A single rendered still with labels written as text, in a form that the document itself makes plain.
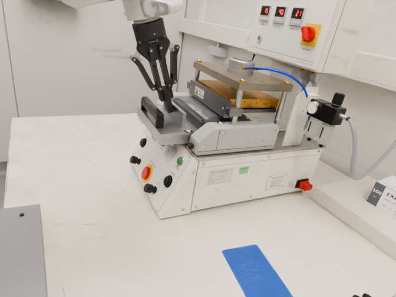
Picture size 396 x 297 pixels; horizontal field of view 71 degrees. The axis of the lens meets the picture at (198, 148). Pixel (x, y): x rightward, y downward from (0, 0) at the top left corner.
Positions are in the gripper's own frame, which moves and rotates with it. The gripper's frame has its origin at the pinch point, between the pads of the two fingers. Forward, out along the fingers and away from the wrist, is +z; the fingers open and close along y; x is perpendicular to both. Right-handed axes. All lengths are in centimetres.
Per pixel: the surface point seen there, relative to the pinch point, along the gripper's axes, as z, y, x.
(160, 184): 19.1, 9.9, 9.3
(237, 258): 28.5, 1.3, 34.1
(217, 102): 2.5, -11.9, 7.0
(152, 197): 22.2, 13.0, 9.3
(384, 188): 35, -50, 33
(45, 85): 23, 46, -146
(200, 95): 3.6, -11.2, -3.1
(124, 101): 53, -2, -150
